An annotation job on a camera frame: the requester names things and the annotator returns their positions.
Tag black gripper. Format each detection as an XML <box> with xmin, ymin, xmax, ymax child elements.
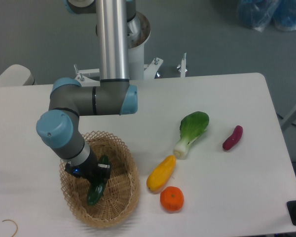
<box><xmin>65</xmin><ymin>148</ymin><xmax>112</xmax><ymax>184</ymax></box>

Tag green cucumber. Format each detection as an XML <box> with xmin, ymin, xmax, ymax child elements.
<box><xmin>87</xmin><ymin>155</ymin><xmax>112</xmax><ymax>206</ymax></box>

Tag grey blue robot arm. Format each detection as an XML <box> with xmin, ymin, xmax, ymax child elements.
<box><xmin>36</xmin><ymin>0</ymin><xmax>138</xmax><ymax>183</ymax></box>

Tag woven wicker basket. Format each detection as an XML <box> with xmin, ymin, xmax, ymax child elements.
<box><xmin>60</xmin><ymin>131</ymin><xmax>140</xmax><ymax>228</ymax></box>

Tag yellow mango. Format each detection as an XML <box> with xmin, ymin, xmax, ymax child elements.
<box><xmin>146</xmin><ymin>155</ymin><xmax>177</xmax><ymax>192</ymax></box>

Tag orange tangerine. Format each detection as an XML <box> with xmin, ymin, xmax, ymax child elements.
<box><xmin>160</xmin><ymin>186</ymin><xmax>185</xmax><ymax>212</ymax></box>

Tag green bok choy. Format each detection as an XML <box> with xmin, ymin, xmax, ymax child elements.
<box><xmin>174</xmin><ymin>111</ymin><xmax>209</xmax><ymax>159</ymax></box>

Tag white chair armrest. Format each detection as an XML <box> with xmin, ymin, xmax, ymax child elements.
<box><xmin>0</xmin><ymin>64</ymin><xmax>36</xmax><ymax>87</ymax></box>

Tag white table clamp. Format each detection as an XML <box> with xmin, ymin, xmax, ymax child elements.
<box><xmin>176</xmin><ymin>52</ymin><xmax>188</xmax><ymax>78</ymax></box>

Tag purple sweet potato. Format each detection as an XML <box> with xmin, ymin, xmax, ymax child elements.
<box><xmin>222</xmin><ymin>125</ymin><xmax>243</xmax><ymax>151</ymax></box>

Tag blue plastic bag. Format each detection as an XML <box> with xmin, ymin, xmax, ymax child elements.
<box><xmin>237</xmin><ymin>0</ymin><xmax>296</xmax><ymax>32</ymax></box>

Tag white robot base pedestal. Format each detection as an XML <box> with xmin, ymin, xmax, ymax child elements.
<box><xmin>73</xmin><ymin>12</ymin><xmax>164</xmax><ymax>83</ymax></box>

